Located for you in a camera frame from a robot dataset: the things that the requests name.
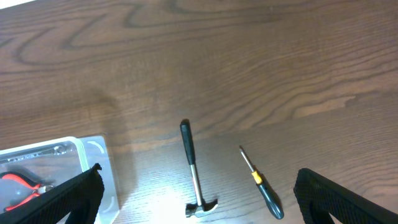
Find small claw hammer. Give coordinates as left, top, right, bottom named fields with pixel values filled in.
left=180, top=119, right=218, bottom=218

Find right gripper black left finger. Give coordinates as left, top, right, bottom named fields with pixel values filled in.
left=1, top=163, right=104, bottom=224

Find black yellow screwdriver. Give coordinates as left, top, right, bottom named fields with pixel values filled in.
left=239, top=145, right=284, bottom=220

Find red handled pliers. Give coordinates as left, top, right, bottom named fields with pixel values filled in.
left=1, top=171, right=53, bottom=212

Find clear plastic container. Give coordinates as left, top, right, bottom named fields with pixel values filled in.
left=1, top=136, right=119, bottom=224

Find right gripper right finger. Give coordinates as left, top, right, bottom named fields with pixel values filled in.
left=294, top=168, right=397, bottom=224

